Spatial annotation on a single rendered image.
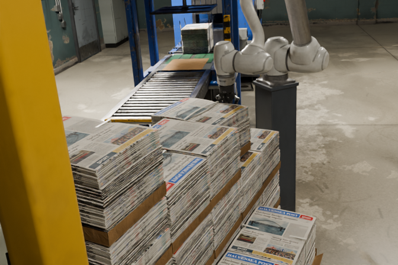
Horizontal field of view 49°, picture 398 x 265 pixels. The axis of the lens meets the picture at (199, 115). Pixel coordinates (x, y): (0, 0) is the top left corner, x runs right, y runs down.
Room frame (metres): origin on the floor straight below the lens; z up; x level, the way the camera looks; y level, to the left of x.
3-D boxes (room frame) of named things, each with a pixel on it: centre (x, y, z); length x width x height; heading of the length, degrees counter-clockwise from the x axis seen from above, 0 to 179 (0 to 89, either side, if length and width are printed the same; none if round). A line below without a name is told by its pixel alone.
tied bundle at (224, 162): (1.67, 0.07, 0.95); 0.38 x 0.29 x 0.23; 60
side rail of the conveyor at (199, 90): (3.21, 0.01, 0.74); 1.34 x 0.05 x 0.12; 169
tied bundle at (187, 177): (1.42, 0.21, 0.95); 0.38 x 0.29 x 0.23; 61
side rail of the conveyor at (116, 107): (3.30, 0.50, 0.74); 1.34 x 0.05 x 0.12; 169
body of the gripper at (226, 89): (2.08, -0.15, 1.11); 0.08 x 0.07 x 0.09; 61
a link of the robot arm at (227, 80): (2.07, -0.14, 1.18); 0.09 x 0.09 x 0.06
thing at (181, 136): (1.67, 0.07, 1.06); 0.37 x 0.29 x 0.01; 60
